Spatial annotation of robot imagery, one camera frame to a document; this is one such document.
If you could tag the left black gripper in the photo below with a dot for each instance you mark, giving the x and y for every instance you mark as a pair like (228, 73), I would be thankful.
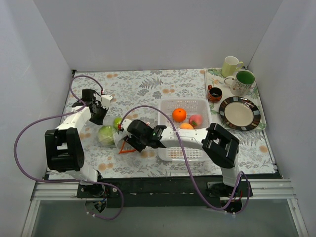
(99, 114)

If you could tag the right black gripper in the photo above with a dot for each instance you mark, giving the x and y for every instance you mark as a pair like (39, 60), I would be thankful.
(132, 141)

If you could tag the clear zip top bag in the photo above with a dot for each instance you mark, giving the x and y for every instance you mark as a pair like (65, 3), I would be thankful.
(121, 144)

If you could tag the fake orange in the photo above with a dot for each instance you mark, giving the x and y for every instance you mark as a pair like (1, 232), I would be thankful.
(179, 115)

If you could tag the fake peach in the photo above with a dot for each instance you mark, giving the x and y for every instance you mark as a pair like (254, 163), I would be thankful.
(195, 120)
(186, 126)

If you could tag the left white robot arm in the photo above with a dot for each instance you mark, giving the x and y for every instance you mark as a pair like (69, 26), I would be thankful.
(64, 151)

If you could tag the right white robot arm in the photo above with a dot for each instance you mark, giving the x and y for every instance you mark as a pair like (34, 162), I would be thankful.
(216, 142)

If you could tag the fake green pear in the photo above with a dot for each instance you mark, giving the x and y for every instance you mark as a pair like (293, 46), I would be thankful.
(116, 123)

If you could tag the fake green cabbage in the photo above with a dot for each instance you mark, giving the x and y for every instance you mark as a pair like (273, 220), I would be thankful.
(105, 136)

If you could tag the floral table mat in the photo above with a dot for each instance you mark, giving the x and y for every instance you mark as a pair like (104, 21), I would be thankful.
(136, 94)

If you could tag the small brown cup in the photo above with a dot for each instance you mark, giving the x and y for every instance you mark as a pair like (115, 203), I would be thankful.
(214, 94)

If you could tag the floral serving tray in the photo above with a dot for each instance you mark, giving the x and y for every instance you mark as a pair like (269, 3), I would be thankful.
(214, 77)

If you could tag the striped rim plate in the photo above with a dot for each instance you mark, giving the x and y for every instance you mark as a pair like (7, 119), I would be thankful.
(239, 113)

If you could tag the green floral mug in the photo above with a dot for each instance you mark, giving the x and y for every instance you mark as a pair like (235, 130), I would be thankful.
(241, 83)

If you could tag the pale yellow mug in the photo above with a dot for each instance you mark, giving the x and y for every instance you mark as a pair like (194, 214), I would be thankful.
(231, 64)

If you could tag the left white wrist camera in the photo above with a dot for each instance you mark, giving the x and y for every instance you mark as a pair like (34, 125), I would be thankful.
(105, 100)

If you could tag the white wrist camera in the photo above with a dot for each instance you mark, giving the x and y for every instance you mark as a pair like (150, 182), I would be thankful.
(105, 100)
(124, 124)

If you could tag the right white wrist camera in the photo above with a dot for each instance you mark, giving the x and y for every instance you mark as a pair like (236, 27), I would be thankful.
(124, 124)

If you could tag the aluminium frame rail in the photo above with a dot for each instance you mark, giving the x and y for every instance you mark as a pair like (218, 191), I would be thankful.
(162, 207)

